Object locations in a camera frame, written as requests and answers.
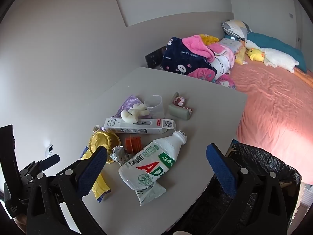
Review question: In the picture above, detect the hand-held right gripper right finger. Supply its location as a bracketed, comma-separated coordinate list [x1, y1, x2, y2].
[206, 143, 288, 235]

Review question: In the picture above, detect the trash bin with black bag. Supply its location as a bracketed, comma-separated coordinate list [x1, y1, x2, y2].
[188, 143, 302, 235]

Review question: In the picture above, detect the light patterned pillow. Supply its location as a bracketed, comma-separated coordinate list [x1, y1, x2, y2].
[219, 38, 242, 54]

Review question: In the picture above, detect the small yellow pillow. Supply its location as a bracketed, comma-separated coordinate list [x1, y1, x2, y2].
[235, 45, 246, 65]

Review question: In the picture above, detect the navy and pink fleece blanket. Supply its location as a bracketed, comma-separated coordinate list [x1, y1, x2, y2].
[160, 35, 218, 81]

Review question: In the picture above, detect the black wall socket panel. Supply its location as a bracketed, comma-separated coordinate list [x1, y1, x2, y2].
[145, 46, 169, 69]

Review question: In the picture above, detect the clear plastic cup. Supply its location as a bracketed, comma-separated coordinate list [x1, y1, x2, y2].
[144, 95, 165, 119]

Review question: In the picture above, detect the checkered patchwork pillow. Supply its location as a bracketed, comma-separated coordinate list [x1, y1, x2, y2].
[221, 20, 252, 41]

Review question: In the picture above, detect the yellow duck plush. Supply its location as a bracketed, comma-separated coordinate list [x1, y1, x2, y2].
[246, 48, 266, 63]

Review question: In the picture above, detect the red floral small box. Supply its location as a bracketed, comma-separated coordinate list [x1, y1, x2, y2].
[171, 92, 194, 115]

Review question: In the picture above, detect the crumpled silver foil wrapper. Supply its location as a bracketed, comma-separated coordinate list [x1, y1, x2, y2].
[109, 146, 132, 167]

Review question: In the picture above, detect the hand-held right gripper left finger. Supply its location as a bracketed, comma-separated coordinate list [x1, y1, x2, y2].
[26, 146, 108, 235]

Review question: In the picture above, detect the grey green small box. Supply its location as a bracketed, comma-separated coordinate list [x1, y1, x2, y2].
[168, 104, 192, 121]

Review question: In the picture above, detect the purple plastic bag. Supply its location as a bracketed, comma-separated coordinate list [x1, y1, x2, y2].
[111, 95, 145, 126]

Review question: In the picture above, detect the white door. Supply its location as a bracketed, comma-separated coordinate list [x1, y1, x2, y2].
[293, 0, 313, 57]

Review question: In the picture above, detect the white goose plush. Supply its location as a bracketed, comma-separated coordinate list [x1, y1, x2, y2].
[245, 40, 300, 73]

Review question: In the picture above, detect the green white snack packet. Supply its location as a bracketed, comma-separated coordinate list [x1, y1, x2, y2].
[133, 181, 167, 206]

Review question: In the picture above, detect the white plastic bottle green label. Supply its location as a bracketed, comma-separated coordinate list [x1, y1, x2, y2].
[119, 130, 187, 190]

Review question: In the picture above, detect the pink white cartoon quilt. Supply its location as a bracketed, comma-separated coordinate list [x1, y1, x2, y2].
[209, 42, 237, 89]

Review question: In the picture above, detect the yellow snack packet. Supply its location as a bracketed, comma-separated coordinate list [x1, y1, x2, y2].
[81, 147, 111, 203]

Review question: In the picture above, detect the long white cardboard box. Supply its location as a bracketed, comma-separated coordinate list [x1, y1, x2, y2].
[103, 118, 176, 135]

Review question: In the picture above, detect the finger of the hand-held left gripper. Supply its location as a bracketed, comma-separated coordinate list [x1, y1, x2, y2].
[20, 154, 60, 180]

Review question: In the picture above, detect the yellow cloth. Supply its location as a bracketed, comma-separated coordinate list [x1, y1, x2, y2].
[199, 34, 219, 45]

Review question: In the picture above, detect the white plush toy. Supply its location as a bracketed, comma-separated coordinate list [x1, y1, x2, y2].
[121, 104, 149, 123]

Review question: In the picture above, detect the bed with pink sheet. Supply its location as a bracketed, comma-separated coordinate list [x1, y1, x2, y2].
[230, 59, 313, 184]

